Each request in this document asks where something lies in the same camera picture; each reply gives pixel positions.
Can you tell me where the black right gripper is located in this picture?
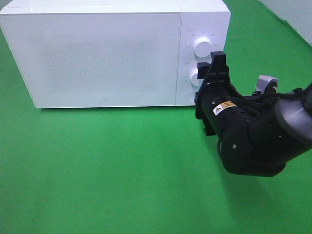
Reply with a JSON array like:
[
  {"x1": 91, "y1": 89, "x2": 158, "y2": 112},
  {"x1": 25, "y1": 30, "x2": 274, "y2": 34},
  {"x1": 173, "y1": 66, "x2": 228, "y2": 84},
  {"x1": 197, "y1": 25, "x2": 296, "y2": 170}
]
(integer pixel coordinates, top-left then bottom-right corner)
[{"x1": 195, "y1": 51, "x2": 246, "y2": 137}]

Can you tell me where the white timer knob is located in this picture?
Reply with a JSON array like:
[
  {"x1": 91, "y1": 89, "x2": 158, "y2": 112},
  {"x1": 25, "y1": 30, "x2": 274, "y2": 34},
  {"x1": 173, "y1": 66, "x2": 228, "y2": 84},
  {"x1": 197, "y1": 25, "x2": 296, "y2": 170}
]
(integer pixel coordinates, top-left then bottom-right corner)
[{"x1": 190, "y1": 69, "x2": 200, "y2": 86}]

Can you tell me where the white microwave door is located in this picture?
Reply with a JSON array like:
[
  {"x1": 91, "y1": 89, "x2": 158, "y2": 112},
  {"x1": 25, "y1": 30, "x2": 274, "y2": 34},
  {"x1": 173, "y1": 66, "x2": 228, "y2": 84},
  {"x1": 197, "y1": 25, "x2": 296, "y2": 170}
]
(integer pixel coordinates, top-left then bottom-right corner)
[{"x1": 0, "y1": 13, "x2": 181, "y2": 108}]

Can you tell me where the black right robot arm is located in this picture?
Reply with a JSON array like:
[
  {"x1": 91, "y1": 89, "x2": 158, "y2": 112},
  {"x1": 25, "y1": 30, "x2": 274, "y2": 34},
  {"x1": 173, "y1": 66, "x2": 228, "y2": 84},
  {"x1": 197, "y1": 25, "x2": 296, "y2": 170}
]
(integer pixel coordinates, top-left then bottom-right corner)
[{"x1": 195, "y1": 52, "x2": 312, "y2": 177}]

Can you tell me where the white upper power knob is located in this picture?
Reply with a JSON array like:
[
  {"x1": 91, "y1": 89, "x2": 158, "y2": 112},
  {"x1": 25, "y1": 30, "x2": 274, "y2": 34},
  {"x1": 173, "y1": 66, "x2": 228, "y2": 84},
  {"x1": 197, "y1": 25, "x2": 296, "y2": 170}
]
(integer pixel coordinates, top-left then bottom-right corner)
[{"x1": 193, "y1": 37, "x2": 213, "y2": 58}]

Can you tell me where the white microwave oven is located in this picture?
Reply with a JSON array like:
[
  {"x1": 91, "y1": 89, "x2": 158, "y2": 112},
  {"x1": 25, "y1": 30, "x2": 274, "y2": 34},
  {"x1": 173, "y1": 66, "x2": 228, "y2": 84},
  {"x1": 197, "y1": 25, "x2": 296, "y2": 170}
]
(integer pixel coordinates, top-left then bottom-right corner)
[{"x1": 0, "y1": 0, "x2": 231, "y2": 106}]

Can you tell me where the green tablecloth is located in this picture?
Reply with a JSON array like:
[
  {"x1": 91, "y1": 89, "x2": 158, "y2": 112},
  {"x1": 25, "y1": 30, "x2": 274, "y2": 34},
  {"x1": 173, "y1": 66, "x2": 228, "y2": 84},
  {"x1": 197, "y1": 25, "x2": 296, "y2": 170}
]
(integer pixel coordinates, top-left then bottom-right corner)
[{"x1": 0, "y1": 36, "x2": 312, "y2": 234}]

